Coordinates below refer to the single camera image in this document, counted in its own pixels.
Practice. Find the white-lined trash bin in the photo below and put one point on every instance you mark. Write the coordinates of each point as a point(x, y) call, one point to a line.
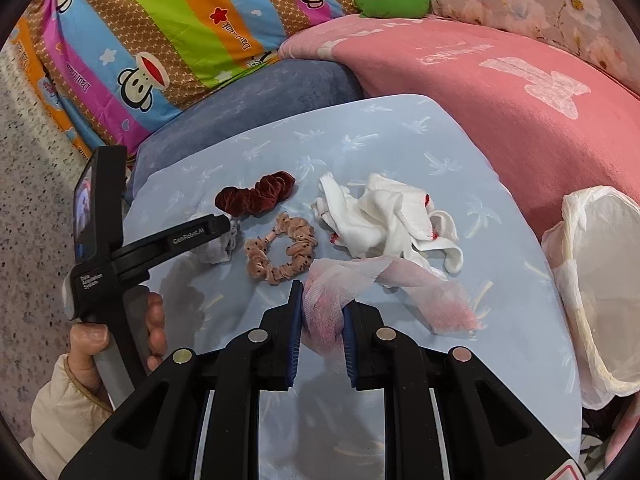
point(600, 280)

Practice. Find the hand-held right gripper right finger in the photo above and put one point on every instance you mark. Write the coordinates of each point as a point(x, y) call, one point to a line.
point(350, 345)

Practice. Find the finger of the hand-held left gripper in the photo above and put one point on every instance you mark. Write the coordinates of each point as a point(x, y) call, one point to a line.
point(219, 225)

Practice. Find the pink blanket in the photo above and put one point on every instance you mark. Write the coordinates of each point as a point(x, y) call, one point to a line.
point(475, 120)

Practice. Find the tan dotted scrunchie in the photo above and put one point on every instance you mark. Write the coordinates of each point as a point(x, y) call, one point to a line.
point(255, 256)

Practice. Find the person's left forearm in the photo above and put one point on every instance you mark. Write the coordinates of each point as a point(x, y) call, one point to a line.
point(55, 410)

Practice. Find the grey scrunchie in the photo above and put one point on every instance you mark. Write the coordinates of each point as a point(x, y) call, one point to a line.
point(220, 252)

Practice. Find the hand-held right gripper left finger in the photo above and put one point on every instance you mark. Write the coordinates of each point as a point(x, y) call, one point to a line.
point(296, 330)

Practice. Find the pink gauze cloth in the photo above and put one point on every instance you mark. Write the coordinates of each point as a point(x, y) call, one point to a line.
point(430, 300)

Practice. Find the striped cartoon monkey pillow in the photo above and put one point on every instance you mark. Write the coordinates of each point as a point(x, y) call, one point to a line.
point(160, 35)

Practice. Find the dark floral cloth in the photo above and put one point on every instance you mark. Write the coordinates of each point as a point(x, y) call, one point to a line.
point(602, 452)

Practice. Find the white stained cloth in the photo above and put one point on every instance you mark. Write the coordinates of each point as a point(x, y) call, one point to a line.
point(370, 220)

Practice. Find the person's left hand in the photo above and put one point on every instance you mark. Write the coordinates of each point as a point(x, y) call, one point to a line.
point(156, 330)

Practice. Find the blue-grey cushion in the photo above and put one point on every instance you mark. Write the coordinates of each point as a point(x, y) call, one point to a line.
point(260, 105)

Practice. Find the light blue printed cloth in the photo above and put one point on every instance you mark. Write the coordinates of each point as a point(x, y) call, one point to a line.
point(510, 360)

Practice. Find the dark red velvet scrunchie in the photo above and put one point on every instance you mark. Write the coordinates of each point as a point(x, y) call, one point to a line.
point(240, 200)

